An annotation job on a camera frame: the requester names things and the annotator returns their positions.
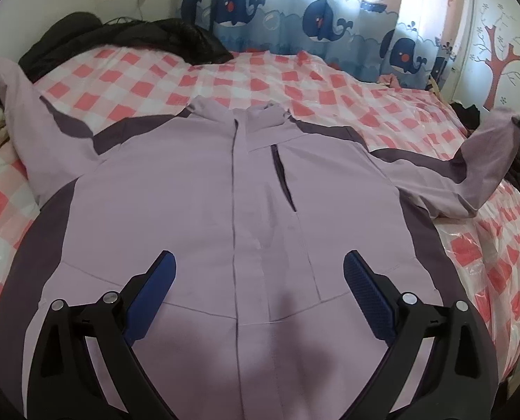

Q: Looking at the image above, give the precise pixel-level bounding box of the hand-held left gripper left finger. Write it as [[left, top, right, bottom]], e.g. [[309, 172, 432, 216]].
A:
[[27, 250, 177, 420]]

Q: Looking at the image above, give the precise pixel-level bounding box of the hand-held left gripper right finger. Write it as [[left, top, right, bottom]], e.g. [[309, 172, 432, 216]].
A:
[[343, 250, 499, 420]]

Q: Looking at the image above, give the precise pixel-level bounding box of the lilac and dark purple jacket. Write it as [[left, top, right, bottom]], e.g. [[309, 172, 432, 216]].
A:
[[0, 55, 520, 420]]

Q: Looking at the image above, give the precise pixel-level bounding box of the pink white checked bed sheet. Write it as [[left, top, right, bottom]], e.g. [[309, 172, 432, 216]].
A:
[[0, 46, 520, 403]]

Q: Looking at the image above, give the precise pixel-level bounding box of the black padded jacket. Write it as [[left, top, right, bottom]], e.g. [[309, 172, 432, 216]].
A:
[[19, 11, 234, 83]]

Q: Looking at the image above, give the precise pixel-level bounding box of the whale print curtain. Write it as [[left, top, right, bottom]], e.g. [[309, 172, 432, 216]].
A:
[[183, 0, 477, 90]]

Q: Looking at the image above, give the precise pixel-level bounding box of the pink tree wall sticker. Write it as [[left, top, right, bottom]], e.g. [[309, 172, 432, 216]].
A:
[[470, 2, 520, 110]]

